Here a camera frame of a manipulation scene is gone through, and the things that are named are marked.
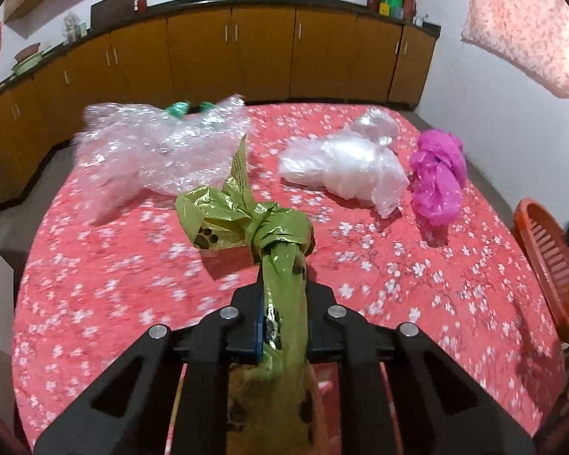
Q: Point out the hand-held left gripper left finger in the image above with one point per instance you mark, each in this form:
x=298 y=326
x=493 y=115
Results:
x=246 y=331

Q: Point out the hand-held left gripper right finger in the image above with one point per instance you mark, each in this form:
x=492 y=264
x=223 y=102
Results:
x=322 y=331

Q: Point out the green plastic bag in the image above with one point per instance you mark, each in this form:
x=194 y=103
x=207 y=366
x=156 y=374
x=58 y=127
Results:
x=275 y=232

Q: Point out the orange plastic basket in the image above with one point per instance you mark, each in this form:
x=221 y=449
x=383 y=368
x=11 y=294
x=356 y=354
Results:
x=550 y=265

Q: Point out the red floral tablecloth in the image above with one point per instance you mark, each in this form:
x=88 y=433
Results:
x=123 y=284

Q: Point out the white plastic bag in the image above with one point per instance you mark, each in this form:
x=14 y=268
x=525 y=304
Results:
x=346 y=166

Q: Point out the pink plastic bag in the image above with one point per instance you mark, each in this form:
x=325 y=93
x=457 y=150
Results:
x=438 y=180

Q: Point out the clear bubble wrap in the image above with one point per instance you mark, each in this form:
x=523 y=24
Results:
x=142 y=147

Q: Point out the teal plastic wrapper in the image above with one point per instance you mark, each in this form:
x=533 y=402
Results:
x=178 y=108

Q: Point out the wooden lower kitchen cabinets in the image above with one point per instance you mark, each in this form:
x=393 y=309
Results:
x=261 y=52

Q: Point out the white mug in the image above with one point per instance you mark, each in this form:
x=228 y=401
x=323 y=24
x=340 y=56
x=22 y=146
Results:
x=419 y=20

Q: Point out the black kitchen countertop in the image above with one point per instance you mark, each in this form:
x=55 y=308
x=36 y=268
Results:
x=265 y=2

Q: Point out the green box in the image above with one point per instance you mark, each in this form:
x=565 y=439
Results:
x=391 y=4

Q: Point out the red bottle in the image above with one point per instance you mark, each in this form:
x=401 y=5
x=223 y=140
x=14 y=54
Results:
x=142 y=4

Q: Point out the dark cutting board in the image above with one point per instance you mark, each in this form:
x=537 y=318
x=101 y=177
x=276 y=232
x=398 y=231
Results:
x=113 y=12

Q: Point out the glass jar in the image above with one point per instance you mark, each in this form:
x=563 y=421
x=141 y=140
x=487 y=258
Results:
x=74 y=28

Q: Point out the pink basin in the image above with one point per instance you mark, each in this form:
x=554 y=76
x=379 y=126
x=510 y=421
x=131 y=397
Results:
x=29 y=50

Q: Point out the pink floral curtain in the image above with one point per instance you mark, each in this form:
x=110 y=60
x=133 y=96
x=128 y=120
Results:
x=526 y=23

